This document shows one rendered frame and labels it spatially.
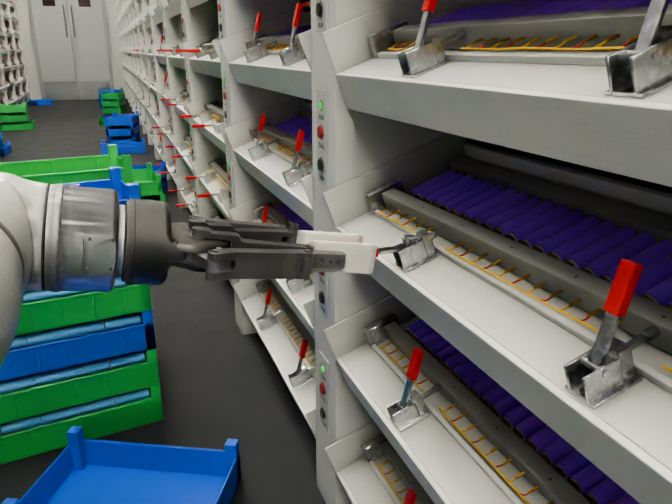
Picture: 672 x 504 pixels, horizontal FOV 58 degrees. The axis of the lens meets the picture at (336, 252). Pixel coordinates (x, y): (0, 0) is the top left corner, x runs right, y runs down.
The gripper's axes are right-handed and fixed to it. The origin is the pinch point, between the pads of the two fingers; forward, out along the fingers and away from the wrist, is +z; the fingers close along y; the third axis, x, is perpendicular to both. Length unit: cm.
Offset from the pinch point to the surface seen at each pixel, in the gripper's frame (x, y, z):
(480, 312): -0.8, 13.4, 8.6
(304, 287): -19.1, -41.9, 12.8
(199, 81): 10, -158, 8
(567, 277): 4.2, 18.1, 12.4
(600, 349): 2.3, 26.9, 7.9
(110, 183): -10, -75, -20
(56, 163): -12, -105, -31
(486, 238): 4.1, 6.9, 12.3
